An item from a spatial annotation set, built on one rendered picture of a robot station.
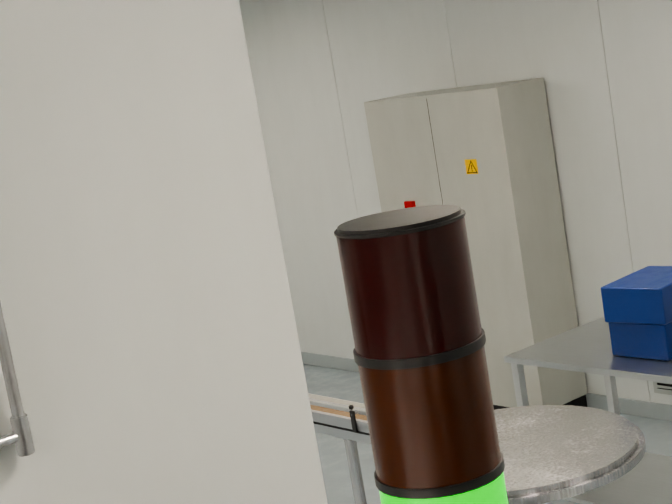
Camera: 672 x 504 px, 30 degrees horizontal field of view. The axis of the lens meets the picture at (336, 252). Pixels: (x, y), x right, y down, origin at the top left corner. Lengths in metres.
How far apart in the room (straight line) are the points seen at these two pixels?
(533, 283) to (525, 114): 0.99
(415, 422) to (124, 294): 1.56
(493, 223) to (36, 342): 5.71
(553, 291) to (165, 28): 5.72
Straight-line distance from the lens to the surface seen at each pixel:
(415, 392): 0.46
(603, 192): 7.44
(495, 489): 0.48
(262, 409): 2.17
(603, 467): 4.28
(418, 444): 0.47
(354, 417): 5.12
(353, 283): 0.46
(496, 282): 7.58
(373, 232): 0.45
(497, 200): 7.42
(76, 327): 1.97
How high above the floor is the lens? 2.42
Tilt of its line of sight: 9 degrees down
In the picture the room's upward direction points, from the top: 10 degrees counter-clockwise
